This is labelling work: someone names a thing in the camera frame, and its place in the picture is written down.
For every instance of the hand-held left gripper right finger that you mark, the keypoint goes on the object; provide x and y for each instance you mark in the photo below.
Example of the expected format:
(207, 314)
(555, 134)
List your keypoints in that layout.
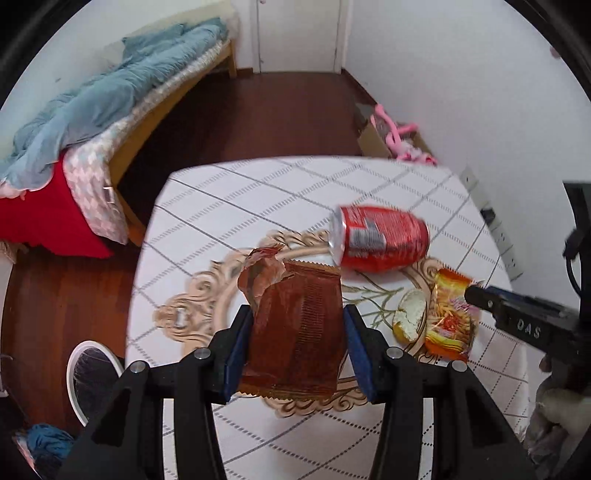
(364, 364)

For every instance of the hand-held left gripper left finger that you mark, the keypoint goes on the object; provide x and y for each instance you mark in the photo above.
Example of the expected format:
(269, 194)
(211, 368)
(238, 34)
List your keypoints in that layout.
(238, 353)

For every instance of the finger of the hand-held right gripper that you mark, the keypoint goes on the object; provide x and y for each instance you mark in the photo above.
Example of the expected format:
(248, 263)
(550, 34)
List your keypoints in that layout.
(521, 321)

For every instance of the brown snack wrapper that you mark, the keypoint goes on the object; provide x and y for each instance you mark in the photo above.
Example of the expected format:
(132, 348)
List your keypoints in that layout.
(300, 332)

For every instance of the orange snack packet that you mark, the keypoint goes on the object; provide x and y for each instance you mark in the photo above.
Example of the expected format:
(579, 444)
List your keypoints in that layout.
(450, 323)

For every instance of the white round trash bin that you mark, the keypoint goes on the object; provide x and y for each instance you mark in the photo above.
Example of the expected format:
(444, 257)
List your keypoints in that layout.
(92, 378)

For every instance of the bitten bread piece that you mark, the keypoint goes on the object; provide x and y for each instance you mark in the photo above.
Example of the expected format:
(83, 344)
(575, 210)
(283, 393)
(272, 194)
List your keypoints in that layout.
(411, 314)

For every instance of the black charger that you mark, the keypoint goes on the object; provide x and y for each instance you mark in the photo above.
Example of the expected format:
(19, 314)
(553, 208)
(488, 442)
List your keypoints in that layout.
(488, 217)

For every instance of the red soda can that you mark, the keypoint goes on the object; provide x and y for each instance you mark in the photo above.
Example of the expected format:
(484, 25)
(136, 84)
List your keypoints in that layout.
(383, 240)

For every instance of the blue cloth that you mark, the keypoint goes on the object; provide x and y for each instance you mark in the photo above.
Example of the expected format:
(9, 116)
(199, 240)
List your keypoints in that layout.
(48, 443)

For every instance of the pink plush toy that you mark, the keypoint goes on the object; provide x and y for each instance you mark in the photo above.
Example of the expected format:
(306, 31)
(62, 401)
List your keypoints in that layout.
(401, 143)

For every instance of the checkered bed sheet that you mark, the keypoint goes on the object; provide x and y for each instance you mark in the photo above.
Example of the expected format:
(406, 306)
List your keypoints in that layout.
(97, 184)

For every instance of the cardboard box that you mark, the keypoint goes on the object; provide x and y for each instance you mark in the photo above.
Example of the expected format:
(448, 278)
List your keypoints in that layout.
(371, 141)

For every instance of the red blanket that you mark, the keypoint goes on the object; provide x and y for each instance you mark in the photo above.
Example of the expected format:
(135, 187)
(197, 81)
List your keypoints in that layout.
(41, 217)

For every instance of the blue duvet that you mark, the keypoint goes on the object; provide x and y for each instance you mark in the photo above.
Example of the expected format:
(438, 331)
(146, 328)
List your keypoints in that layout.
(92, 106)

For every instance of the white door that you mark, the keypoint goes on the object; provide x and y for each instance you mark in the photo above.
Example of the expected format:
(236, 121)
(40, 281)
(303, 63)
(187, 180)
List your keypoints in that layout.
(298, 34)

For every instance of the white wall socket row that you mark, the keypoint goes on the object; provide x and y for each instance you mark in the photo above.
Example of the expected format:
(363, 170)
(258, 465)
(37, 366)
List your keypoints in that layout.
(505, 249)

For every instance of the wooden bed frame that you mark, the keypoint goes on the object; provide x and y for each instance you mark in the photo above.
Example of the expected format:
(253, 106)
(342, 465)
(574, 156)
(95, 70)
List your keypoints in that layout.
(138, 152)

